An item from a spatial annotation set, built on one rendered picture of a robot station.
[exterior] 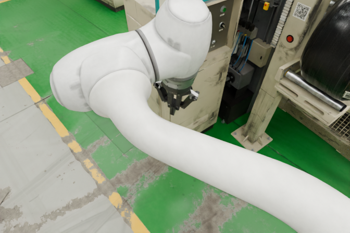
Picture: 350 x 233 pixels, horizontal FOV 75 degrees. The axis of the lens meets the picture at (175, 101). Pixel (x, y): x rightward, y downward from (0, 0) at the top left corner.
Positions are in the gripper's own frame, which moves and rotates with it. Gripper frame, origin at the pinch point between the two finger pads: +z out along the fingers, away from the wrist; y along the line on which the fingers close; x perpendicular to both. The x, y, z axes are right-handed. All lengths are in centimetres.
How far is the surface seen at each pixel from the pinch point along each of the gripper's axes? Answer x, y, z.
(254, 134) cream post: 49, 62, 117
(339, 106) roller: 44, 75, 34
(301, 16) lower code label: 80, 43, 19
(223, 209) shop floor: -16, 51, 116
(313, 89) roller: 52, 63, 37
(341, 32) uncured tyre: 55, 52, 1
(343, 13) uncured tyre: 61, 50, -3
